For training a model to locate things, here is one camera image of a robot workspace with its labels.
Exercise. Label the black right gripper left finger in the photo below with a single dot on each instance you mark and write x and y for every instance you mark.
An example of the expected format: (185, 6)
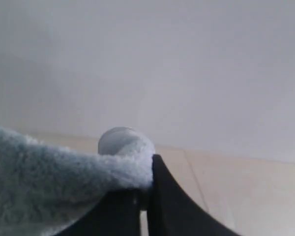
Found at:
(117, 214)

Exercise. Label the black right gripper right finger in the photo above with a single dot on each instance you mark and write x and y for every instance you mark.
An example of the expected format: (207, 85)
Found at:
(171, 212)

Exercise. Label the light blue fluffy towel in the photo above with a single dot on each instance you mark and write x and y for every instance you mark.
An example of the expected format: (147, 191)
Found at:
(44, 188)

